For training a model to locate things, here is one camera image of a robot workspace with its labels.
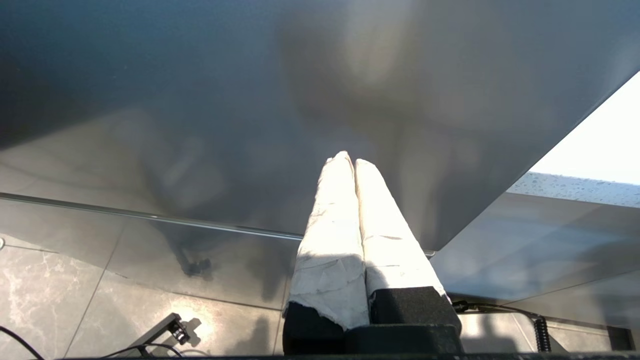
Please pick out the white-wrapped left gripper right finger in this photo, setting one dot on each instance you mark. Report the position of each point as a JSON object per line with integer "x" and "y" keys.
{"x": 390, "y": 240}

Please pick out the small black box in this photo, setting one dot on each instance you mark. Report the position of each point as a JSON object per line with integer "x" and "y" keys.
{"x": 621, "y": 339}

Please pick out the grey under-counter cabinet front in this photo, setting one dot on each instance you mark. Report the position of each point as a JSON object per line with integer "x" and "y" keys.
{"x": 550, "y": 240}

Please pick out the black metal bracket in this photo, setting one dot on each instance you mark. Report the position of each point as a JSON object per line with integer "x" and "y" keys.
{"x": 172, "y": 327}

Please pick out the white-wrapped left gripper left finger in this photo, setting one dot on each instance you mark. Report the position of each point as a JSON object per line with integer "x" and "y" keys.
{"x": 332, "y": 240}

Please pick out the tall white-sided grey cabinet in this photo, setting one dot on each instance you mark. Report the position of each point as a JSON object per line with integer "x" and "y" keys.
{"x": 200, "y": 100}

